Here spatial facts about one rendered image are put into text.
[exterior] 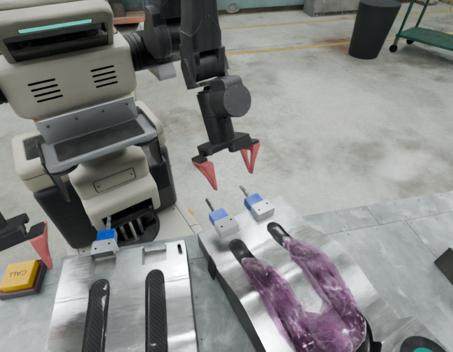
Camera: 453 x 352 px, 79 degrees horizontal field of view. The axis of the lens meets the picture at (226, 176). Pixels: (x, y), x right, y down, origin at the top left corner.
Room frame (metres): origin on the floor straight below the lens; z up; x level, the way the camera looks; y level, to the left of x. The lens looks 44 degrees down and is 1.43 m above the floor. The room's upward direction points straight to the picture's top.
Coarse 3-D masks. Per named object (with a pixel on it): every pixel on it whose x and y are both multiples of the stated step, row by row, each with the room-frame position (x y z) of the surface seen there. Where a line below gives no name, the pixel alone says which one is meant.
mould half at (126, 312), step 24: (72, 264) 0.28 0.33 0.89; (120, 264) 0.28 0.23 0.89; (168, 264) 0.28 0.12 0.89; (72, 288) 0.23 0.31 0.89; (120, 288) 0.23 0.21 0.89; (144, 288) 0.23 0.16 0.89; (168, 288) 0.23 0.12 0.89; (72, 312) 0.19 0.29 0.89; (120, 312) 0.19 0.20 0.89; (144, 312) 0.19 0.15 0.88; (168, 312) 0.19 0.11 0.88; (192, 312) 0.19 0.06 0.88; (48, 336) 0.15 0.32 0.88; (72, 336) 0.15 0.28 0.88; (120, 336) 0.15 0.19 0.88; (144, 336) 0.15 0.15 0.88; (168, 336) 0.15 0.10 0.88; (192, 336) 0.15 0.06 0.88
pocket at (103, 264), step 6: (96, 258) 0.31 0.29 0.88; (102, 258) 0.31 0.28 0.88; (108, 258) 0.31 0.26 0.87; (114, 258) 0.31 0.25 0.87; (90, 264) 0.28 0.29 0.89; (96, 264) 0.30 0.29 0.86; (102, 264) 0.30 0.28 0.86; (108, 264) 0.30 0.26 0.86; (114, 264) 0.30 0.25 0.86; (90, 270) 0.27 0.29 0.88; (96, 270) 0.28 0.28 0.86; (102, 270) 0.28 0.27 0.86; (108, 270) 0.28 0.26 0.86
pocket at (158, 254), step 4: (156, 248) 0.33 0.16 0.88; (160, 248) 0.33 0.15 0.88; (164, 248) 0.33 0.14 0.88; (144, 252) 0.32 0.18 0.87; (148, 252) 0.32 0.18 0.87; (152, 252) 0.33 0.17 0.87; (156, 252) 0.33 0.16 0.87; (160, 252) 0.33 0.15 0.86; (164, 252) 0.33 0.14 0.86; (144, 256) 0.32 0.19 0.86; (148, 256) 0.32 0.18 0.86; (152, 256) 0.32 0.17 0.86; (156, 256) 0.32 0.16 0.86; (160, 256) 0.32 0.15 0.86; (164, 256) 0.32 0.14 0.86; (144, 260) 0.31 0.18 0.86; (148, 260) 0.31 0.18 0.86; (152, 260) 0.31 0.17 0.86; (156, 260) 0.31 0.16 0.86; (160, 260) 0.31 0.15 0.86; (164, 260) 0.31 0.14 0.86; (144, 264) 0.30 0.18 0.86
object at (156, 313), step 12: (156, 276) 0.26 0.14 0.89; (96, 288) 0.23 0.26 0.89; (108, 288) 0.23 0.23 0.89; (156, 288) 0.24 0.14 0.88; (96, 300) 0.21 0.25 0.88; (108, 300) 0.21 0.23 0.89; (156, 300) 0.21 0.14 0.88; (96, 312) 0.19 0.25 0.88; (156, 312) 0.19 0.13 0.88; (96, 324) 0.17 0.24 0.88; (156, 324) 0.17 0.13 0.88; (84, 336) 0.15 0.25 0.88; (96, 336) 0.15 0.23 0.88; (156, 336) 0.15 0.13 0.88; (84, 348) 0.13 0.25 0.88; (96, 348) 0.13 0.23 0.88; (156, 348) 0.13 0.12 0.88
